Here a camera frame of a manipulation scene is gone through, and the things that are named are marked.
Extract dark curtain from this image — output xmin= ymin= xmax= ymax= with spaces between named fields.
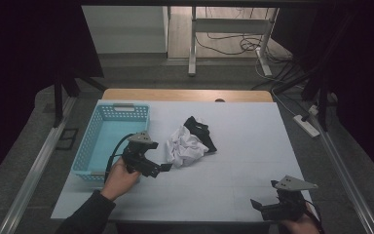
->
xmin=272 ymin=0 xmax=374 ymax=179
xmin=0 ymin=0 xmax=105 ymax=191

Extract person's right hand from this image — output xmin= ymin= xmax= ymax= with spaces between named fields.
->
xmin=278 ymin=210 xmax=321 ymax=234

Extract white power strip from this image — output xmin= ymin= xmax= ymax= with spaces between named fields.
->
xmin=292 ymin=113 xmax=321 ymax=138

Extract white cloth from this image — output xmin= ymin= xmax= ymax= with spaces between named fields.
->
xmin=166 ymin=125 xmax=210 ymax=169

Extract black stand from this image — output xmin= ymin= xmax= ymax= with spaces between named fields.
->
xmin=301 ymin=72 xmax=339 ymax=133
xmin=53 ymin=72 xmax=81 ymax=129

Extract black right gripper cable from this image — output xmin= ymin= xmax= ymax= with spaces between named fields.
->
xmin=304 ymin=199 xmax=326 ymax=234

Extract black floor cable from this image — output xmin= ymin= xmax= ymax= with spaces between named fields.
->
xmin=194 ymin=32 xmax=295 ymax=66

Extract black cloth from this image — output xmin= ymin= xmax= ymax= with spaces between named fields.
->
xmin=183 ymin=115 xmax=218 ymax=154

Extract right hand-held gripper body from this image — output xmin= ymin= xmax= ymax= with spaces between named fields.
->
xmin=260 ymin=175 xmax=319 ymax=222

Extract light blue perforated plastic basket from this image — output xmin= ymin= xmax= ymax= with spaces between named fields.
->
xmin=71 ymin=102 xmax=151 ymax=182

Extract wooden table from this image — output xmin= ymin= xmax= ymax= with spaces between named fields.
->
xmin=101 ymin=88 xmax=275 ymax=103

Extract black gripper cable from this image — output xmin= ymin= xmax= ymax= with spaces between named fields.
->
xmin=103 ymin=133 xmax=136 ymax=183
xmin=304 ymin=199 xmax=326 ymax=234

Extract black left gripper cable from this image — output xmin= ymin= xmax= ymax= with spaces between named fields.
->
xmin=103 ymin=133 xmax=136 ymax=183

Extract white metal desk frame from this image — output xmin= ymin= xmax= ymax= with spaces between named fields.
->
xmin=187 ymin=6 xmax=281 ymax=78

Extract person's left hand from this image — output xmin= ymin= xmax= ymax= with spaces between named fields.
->
xmin=99 ymin=157 xmax=142 ymax=202

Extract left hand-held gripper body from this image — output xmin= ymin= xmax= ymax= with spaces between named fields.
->
xmin=121 ymin=131 xmax=161 ymax=178

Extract aluminium rail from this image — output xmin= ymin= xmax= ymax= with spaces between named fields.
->
xmin=318 ymin=128 xmax=374 ymax=234
xmin=0 ymin=97 xmax=78 ymax=234

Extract white floor cable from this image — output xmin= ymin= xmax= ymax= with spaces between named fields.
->
xmin=255 ymin=48 xmax=308 ymax=119

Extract white cabinet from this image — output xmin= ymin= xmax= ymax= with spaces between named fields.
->
xmin=81 ymin=5 xmax=171 ymax=55

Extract white table cover sheet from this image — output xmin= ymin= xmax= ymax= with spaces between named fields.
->
xmin=50 ymin=98 xmax=314 ymax=223

